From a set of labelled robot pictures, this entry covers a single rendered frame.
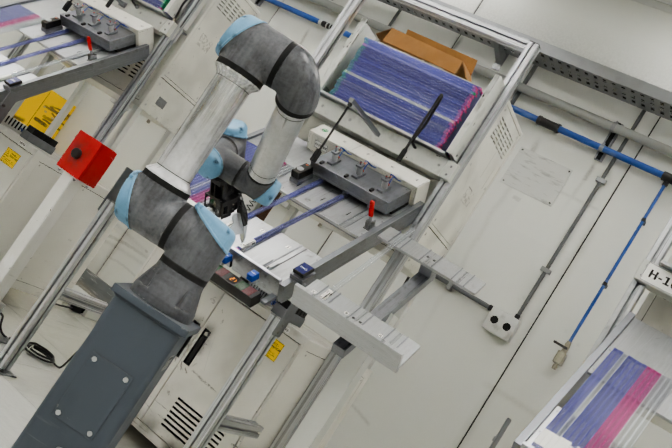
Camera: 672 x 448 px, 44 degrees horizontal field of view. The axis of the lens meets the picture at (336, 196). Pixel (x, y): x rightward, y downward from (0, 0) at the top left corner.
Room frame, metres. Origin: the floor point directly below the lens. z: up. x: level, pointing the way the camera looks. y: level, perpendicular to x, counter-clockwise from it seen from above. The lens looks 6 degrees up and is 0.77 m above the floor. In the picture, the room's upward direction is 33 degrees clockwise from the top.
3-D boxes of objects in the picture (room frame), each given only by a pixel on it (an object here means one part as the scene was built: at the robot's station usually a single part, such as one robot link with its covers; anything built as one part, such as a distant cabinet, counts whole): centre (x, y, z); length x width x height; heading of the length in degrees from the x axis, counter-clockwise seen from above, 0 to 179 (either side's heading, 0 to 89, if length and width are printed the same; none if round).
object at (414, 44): (3.26, -0.07, 1.82); 0.68 x 0.30 x 0.20; 61
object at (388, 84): (2.95, -0.02, 1.52); 0.51 x 0.13 x 0.27; 61
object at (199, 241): (1.82, 0.20, 0.72); 0.13 x 0.12 x 0.14; 88
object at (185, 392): (3.08, -0.02, 0.31); 0.70 x 0.65 x 0.62; 61
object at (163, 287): (1.82, 0.19, 0.60); 0.15 x 0.15 x 0.10
